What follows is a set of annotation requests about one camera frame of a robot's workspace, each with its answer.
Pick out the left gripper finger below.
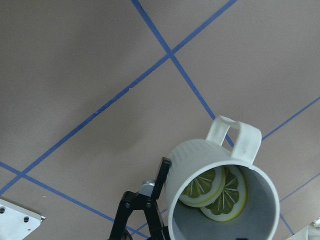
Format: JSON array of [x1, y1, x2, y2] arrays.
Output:
[[148, 157, 172, 240]]

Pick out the white ribbed HOME mug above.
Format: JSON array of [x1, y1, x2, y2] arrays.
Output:
[[165, 116, 280, 240]]

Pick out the brown paper table cover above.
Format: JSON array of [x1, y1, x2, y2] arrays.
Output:
[[0, 0, 320, 240]]

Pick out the white camera mast base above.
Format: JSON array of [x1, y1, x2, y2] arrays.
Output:
[[0, 199, 46, 240]]

